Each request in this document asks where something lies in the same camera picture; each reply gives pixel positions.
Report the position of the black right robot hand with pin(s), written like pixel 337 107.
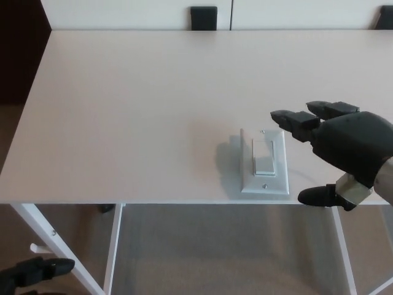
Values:
pixel 353 141

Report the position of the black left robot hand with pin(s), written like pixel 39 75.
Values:
pixel 33 270

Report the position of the white hook on leg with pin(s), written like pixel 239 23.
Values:
pixel 38 248

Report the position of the small black floor object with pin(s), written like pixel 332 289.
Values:
pixel 107 208

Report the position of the white cabinet row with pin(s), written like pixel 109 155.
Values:
pixel 122 15

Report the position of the white metal table leg frame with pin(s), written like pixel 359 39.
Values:
pixel 344 249
pixel 66 252

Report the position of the white rocker light switch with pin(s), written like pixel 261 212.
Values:
pixel 264 163

